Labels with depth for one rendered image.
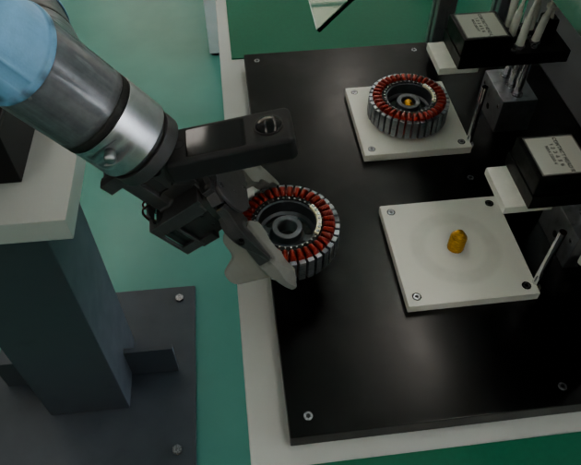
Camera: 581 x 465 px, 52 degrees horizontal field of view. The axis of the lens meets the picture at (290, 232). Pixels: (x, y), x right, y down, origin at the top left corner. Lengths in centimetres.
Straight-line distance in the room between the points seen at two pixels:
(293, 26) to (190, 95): 115
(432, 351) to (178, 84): 179
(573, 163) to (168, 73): 187
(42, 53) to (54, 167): 46
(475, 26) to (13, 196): 64
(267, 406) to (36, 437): 95
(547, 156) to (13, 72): 49
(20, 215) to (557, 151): 65
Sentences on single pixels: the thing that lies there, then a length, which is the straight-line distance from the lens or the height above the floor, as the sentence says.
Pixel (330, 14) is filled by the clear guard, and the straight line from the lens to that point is 62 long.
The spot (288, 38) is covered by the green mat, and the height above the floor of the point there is 75.
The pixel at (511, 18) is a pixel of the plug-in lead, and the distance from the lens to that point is 88.
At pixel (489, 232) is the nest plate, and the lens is 76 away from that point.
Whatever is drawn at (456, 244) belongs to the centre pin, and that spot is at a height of 80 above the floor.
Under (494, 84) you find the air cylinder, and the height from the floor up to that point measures 82.
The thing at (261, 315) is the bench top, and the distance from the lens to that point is 69.
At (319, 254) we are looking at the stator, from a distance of 61.
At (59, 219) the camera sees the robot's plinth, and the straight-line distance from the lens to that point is 84.
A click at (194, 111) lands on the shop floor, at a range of 216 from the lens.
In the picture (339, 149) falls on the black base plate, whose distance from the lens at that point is 84.
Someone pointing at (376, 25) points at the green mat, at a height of 75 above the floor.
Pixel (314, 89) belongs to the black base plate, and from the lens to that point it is 94.
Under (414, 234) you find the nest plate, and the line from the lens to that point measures 73.
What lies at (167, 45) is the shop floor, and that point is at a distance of 251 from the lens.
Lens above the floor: 134
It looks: 50 degrees down
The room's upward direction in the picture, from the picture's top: straight up
